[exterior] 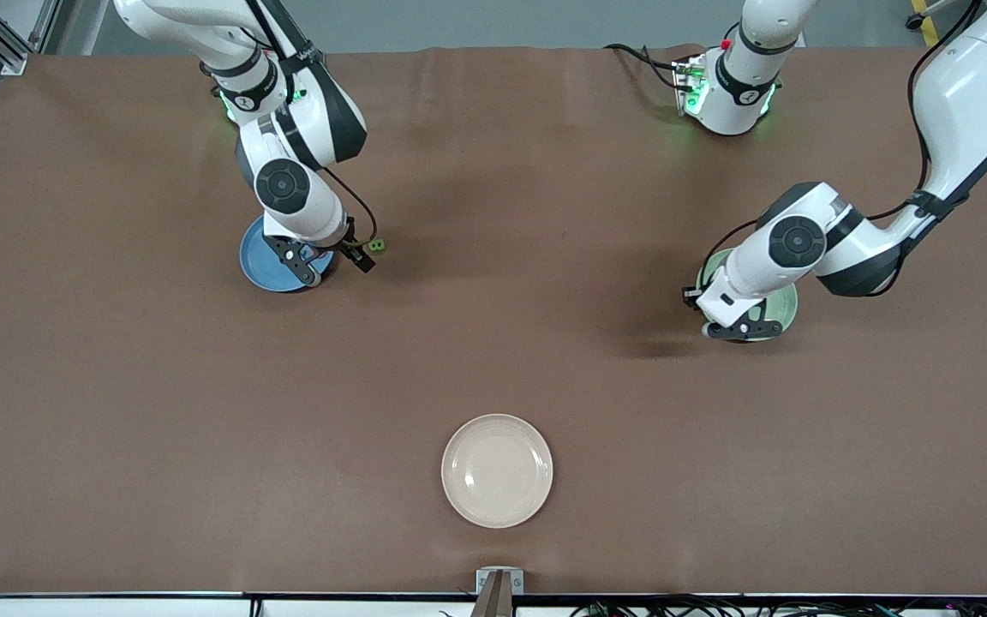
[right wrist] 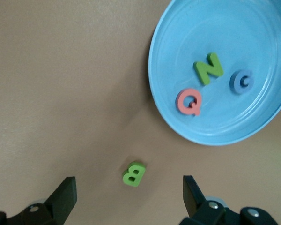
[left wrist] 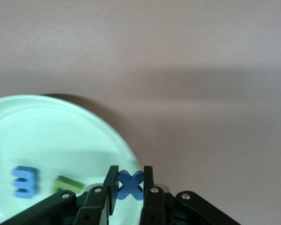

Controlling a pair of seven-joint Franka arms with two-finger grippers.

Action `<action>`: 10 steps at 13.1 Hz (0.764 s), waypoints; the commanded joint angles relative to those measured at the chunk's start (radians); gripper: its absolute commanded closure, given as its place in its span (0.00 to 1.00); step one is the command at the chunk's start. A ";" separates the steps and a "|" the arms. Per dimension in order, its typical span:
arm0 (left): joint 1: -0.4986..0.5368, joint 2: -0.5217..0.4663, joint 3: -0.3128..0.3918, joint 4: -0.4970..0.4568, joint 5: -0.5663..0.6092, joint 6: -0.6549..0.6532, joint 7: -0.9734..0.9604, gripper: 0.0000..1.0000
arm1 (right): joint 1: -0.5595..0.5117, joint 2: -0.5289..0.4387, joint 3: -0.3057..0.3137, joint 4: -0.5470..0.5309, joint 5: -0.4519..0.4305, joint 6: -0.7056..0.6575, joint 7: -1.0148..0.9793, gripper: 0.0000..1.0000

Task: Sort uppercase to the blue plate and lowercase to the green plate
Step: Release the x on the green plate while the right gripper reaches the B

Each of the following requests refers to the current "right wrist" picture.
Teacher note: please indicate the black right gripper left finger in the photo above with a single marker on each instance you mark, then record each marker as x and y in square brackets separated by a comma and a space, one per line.
[56, 206]

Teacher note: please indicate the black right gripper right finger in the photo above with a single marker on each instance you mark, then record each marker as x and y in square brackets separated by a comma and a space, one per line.
[201, 211]

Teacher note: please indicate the green foam letter B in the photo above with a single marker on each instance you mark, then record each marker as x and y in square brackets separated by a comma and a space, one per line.
[140, 178]

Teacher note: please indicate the pink foam letter Q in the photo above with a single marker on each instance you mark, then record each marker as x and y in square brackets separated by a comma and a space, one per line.
[181, 103]

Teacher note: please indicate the blue foam letter G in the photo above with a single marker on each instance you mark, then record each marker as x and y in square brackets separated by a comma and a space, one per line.
[235, 82]

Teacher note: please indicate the green foam letter N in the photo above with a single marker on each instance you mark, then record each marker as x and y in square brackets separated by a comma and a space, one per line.
[207, 70]

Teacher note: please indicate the blue plate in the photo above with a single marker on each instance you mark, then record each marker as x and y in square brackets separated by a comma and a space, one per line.
[248, 35]

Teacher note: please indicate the brown table cover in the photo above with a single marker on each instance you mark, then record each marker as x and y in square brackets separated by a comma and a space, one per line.
[49, 70]

